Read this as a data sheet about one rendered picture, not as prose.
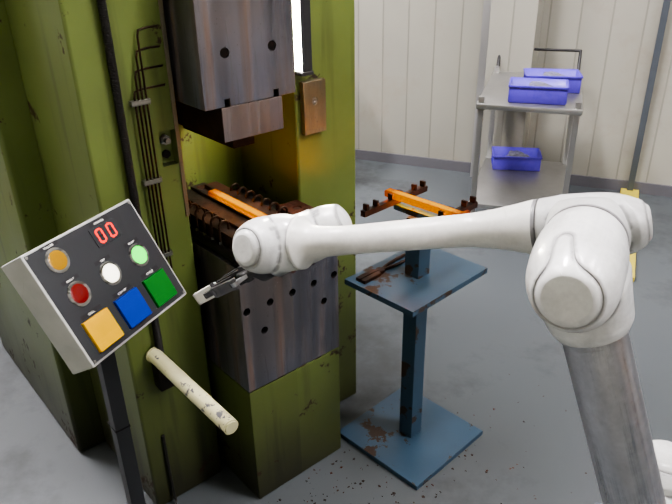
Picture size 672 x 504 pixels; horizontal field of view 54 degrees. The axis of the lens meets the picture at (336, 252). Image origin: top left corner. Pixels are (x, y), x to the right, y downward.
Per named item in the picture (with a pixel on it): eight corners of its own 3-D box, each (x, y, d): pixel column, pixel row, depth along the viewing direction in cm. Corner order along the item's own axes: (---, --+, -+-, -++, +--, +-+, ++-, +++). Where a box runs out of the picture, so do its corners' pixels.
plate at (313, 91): (326, 130, 218) (325, 78, 210) (305, 135, 213) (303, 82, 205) (322, 129, 219) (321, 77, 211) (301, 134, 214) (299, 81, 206)
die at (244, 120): (284, 128, 191) (282, 95, 186) (224, 143, 179) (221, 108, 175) (208, 102, 219) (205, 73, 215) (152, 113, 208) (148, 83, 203)
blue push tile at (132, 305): (153, 312, 158) (136, 286, 156) (132, 328, 152) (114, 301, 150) (148, 314, 159) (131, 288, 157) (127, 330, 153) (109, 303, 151)
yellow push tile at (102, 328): (125, 334, 150) (107, 306, 148) (101, 352, 143) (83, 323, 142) (120, 336, 151) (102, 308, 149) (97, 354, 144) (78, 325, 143)
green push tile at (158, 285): (178, 293, 166) (162, 267, 164) (160, 307, 160) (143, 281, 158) (174, 295, 167) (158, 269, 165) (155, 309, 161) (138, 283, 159)
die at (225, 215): (290, 239, 207) (288, 214, 203) (236, 259, 195) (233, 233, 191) (218, 201, 235) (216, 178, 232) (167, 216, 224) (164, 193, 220)
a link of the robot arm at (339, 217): (293, 224, 148) (259, 228, 137) (348, 194, 141) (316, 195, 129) (312, 268, 147) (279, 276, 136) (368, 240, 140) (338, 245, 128)
